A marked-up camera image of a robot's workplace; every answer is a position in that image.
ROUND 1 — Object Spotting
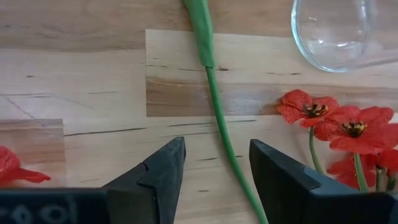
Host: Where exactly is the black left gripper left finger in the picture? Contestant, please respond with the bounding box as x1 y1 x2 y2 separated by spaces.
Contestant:
101 136 187 224

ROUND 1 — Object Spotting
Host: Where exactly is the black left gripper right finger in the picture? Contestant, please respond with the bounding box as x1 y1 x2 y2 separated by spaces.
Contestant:
249 139 369 224

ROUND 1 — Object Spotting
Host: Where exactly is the red artificial flower bunch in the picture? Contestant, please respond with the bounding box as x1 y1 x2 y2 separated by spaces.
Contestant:
0 89 398 192

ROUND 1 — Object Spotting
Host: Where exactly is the clear glass vase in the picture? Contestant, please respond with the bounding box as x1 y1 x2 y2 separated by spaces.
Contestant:
291 0 379 73

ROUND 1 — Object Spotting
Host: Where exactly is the orange artificial tulip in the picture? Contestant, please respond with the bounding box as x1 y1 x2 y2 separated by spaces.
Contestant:
182 0 270 224

